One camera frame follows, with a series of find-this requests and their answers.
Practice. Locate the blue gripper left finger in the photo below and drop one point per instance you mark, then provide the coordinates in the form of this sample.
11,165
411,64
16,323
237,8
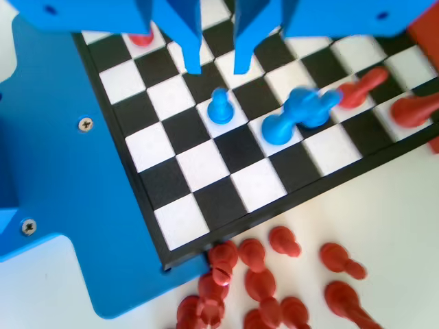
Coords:
103,13

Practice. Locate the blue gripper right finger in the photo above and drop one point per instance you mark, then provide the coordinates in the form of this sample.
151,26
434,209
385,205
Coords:
336,17

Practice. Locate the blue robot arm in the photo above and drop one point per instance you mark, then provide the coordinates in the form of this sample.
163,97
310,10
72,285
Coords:
7,154

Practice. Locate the red chess pawn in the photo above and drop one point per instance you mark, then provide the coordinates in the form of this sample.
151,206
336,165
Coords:
353,96
283,241
343,262
295,311
141,40
252,255

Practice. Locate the red chess king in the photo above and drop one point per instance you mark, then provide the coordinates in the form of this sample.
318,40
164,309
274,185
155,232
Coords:
408,111

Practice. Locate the blue chess king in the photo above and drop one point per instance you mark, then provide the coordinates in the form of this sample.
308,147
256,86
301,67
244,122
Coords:
276,132

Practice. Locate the blue board mounting plate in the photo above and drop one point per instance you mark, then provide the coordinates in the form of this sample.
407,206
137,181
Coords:
68,188

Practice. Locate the red chess bishop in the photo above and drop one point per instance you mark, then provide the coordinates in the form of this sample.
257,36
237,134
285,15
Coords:
224,255

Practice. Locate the large red chess piece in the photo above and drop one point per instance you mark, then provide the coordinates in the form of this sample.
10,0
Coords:
346,301

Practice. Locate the silver plate screw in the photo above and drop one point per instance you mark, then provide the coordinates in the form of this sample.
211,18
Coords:
85,124
29,227

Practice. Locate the black white chessboard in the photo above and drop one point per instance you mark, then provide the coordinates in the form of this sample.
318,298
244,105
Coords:
202,171

